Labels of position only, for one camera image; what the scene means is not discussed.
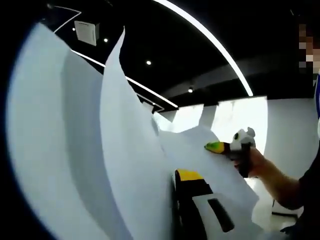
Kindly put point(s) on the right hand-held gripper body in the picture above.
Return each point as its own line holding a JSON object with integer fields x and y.
{"x": 243, "y": 140}

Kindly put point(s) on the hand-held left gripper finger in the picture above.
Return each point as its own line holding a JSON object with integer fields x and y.
{"x": 190, "y": 200}

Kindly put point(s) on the white printing paper sheet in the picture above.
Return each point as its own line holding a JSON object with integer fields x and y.
{"x": 190, "y": 150}

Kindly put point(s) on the white cloth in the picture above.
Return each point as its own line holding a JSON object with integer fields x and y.
{"x": 62, "y": 125}

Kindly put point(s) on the person's right hand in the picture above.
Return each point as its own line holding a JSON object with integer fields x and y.
{"x": 260, "y": 165}

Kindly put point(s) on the wide bright window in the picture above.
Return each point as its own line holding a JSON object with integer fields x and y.
{"x": 240, "y": 120}

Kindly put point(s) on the narrow bright window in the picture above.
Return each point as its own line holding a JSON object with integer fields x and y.
{"x": 186, "y": 117}

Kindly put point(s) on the thin ceiling light strip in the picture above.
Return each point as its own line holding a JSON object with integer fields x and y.
{"x": 150, "y": 91}

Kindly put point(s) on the wide ceiling light strip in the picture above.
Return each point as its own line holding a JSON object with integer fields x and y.
{"x": 212, "y": 42}

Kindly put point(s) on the ceiling air conditioner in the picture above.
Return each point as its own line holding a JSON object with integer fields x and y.
{"x": 86, "y": 32}

